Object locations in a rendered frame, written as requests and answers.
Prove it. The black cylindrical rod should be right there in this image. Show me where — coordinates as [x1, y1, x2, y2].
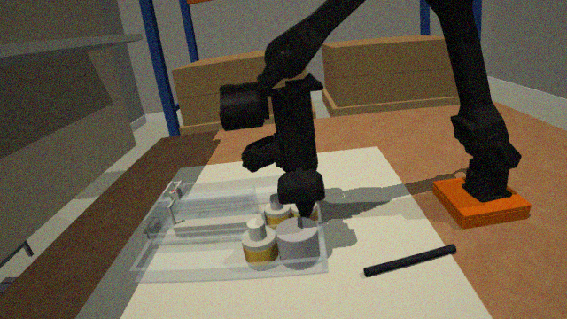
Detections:
[363, 245, 456, 276]

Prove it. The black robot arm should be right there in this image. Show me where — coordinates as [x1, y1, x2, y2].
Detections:
[219, 0, 522, 203]

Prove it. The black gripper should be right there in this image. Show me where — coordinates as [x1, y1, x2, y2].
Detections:
[276, 121, 325, 218]

